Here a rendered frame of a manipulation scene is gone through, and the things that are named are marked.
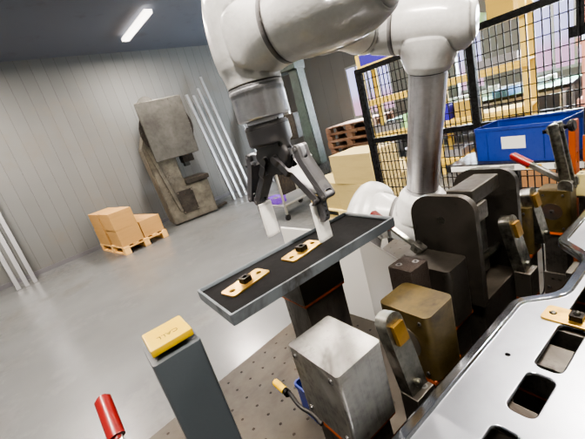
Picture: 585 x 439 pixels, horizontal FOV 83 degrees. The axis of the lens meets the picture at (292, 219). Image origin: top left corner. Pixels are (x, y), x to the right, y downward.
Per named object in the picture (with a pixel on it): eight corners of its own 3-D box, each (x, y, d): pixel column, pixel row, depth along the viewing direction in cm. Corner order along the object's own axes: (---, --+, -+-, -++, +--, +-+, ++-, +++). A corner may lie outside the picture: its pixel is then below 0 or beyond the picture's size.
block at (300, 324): (352, 467, 68) (295, 276, 56) (326, 442, 75) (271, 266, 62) (383, 433, 74) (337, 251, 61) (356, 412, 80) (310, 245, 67)
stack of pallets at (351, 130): (403, 152, 751) (395, 110, 724) (380, 164, 695) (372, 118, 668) (355, 158, 852) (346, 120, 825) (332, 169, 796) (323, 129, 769)
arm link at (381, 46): (336, 7, 87) (388, -3, 80) (361, 8, 100) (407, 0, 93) (339, 62, 93) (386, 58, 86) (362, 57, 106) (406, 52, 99)
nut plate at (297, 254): (294, 262, 58) (292, 256, 58) (279, 260, 61) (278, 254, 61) (323, 242, 64) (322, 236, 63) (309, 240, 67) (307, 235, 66)
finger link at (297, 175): (285, 155, 58) (287, 149, 57) (328, 199, 56) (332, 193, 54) (268, 161, 56) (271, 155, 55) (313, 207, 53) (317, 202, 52)
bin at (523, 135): (561, 160, 110) (560, 120, 107) (475, 161, 137) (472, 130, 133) (588, 146, 116) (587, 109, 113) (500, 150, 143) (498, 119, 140)
